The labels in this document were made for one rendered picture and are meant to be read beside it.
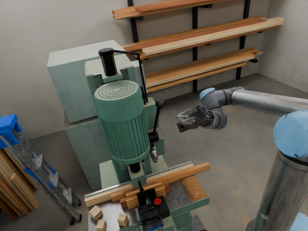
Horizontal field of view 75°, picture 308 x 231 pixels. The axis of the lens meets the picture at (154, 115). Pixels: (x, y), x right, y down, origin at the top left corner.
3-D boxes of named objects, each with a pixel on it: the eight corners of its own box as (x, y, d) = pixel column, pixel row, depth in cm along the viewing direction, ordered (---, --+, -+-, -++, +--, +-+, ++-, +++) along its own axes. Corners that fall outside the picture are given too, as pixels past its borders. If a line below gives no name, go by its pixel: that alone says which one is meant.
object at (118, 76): (106, 94, 85) (96, 53, 75) (104, 86, 91) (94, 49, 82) (125, 89, 86) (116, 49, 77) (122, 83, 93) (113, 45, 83)
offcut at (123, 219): (128, 219, 95) (127, 214, 93) (125, 227, 92) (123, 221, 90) (122, 217, 96) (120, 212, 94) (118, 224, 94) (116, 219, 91)
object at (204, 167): (112, 202, 104) (111, 197, 102) (112, 199, 105) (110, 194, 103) (209, 169, 115) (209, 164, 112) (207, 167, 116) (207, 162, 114)
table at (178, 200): (92, 272, 84) (88, 266, 81) (90, 208, 109) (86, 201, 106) (220, 220, 96) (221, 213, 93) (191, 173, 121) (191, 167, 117)
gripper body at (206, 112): (197, 104, 86) (211, 107, 95) (183, 113, 91) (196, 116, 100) (205, 119, 83) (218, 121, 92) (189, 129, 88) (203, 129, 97)
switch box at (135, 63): (136, 96, 109) (131, 67, 100) (132, 88, 117) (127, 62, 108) (147, 93, 110) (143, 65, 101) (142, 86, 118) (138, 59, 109)
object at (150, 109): (145, 130, 110) (141, 107, 102) (141, 122, 117) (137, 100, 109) (160, 127, 111) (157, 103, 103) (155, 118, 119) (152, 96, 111)
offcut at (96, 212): (96, 221, 96) (94, 217, 94) (90, 216, 99) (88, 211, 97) (103, 214, 99) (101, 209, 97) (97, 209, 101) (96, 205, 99)
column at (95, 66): (118, 184, 126) (83, 75, 86) (113, 159, 144) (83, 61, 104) (152, 172, 130) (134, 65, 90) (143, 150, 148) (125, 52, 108)
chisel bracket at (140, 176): (134, 190, 98) (130, 179, 93) (128, 170, 110) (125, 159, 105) (148, 185, 100) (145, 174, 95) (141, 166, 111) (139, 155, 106)
